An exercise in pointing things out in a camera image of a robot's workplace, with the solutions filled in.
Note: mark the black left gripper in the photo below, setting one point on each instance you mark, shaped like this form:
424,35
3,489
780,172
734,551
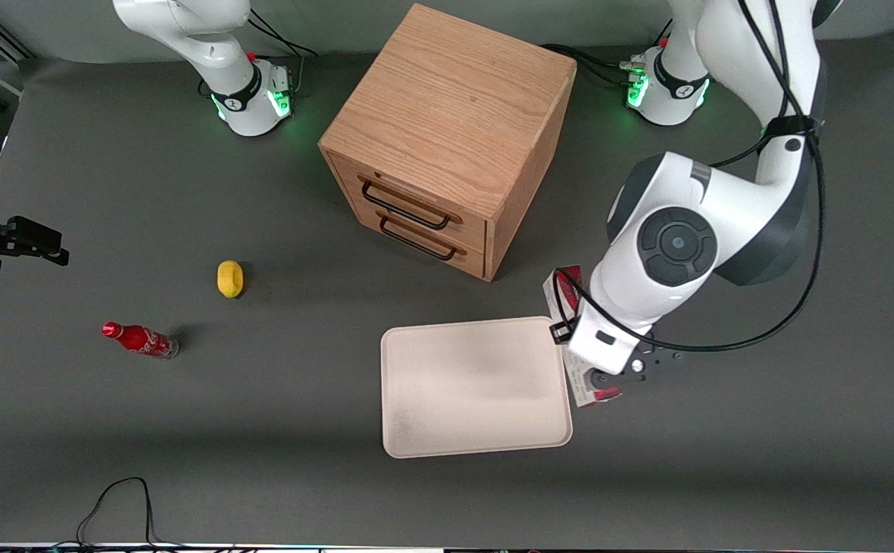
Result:
557,332

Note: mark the red cookie box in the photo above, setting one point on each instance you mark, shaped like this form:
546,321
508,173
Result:
587,396

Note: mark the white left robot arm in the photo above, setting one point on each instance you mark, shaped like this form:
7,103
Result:
677,246

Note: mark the beige plastic tray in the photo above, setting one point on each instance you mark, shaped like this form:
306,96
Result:
474,388

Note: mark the red cola bottle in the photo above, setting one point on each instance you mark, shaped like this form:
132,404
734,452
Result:
140,339

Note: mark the yellow toy lemon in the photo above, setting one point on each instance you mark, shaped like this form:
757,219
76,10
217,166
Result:
230,279

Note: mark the wooden drawer cabinet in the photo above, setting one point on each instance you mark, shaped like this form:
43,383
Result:
455,100

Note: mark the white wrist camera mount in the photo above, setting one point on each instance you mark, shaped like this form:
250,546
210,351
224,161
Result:
604,342

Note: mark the black metal frame rail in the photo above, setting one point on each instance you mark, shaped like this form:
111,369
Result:
5,38

